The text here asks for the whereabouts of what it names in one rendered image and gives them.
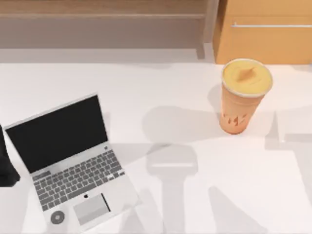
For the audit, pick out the orange drink cup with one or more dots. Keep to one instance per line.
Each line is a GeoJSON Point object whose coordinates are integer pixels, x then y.
{"type": "Point", "coordinates": [240, 102]}

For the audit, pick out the silver open laptop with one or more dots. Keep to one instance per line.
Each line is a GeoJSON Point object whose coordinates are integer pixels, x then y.
{"type": "Point", "coordinates": [73, 168]}

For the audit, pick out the wooden cupboard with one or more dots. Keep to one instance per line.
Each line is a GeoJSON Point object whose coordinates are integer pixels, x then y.
{"type": "Point", "coordinates": [265, 46]}

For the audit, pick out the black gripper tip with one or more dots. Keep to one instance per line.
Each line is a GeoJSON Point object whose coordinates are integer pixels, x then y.
{"type": "Point", "coordinates": [6, 165]}

